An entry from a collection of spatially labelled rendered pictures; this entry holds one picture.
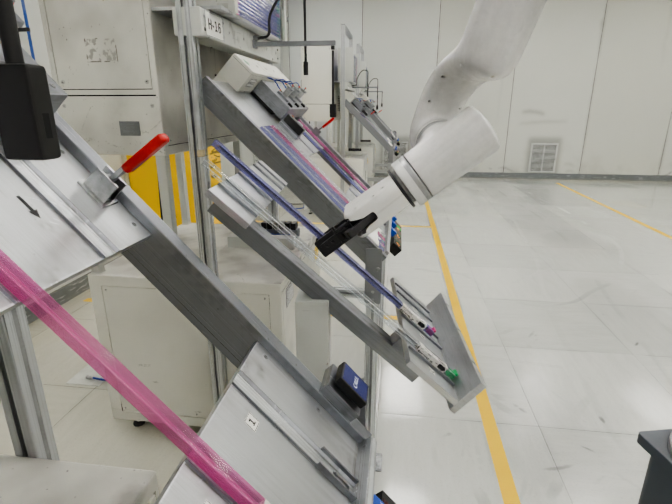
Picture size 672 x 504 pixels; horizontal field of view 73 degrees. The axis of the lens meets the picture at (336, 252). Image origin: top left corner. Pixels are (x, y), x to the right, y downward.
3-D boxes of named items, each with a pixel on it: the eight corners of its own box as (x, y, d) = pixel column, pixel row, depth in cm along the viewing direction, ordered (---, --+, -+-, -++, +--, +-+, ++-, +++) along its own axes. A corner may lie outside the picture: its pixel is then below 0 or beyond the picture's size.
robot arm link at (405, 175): (400, 153, 77) (385, 163, 78) (405, 158, 69) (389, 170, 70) (427, 191, 79) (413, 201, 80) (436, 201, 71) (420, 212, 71)
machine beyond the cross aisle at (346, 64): (396, 203, 559) (403, 35, 501) (396, 218, 482) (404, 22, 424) (289, 200, 577) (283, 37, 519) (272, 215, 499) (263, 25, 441)
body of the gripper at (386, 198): (391, 162, 78) (340, 201, 81) (396, 170, 69) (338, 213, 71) (416, 196, 80) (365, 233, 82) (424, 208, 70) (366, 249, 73)
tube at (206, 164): (449, 375, 73) (454, 371, 73) (451, 380, 72) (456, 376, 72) (203, 164, 65) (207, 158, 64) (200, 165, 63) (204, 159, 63)
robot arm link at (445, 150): (396, 146, 76) (412, 168, 68) (462, 95, 73) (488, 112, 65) (420, 181, 80) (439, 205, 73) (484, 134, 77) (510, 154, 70)
